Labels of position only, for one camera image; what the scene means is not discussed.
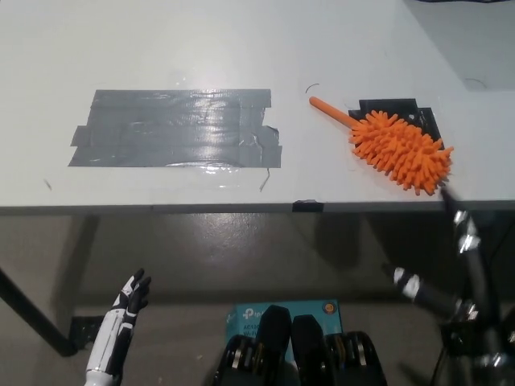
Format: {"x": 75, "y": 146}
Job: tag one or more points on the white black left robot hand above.
{"x": 108, "y": 342}

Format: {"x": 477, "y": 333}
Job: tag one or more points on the orange microfibre duster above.
{"x": 394, "y": 149}

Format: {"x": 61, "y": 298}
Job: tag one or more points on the black floor plate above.
{"x": 86, "y": 329}

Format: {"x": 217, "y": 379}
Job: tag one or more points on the black table leg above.
{"x": 40, "y": 321}

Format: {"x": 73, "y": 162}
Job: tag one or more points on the teal router box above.
{"x": 245, "y": 317}

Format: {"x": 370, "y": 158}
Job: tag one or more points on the small black tape strip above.
{"x": 307, "y": 206}

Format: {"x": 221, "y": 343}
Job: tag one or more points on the black tape patch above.
{"x": 386, "y": 105}

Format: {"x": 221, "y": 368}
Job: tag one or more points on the grey duct tape patch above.
{"x": 161, "y": 128}

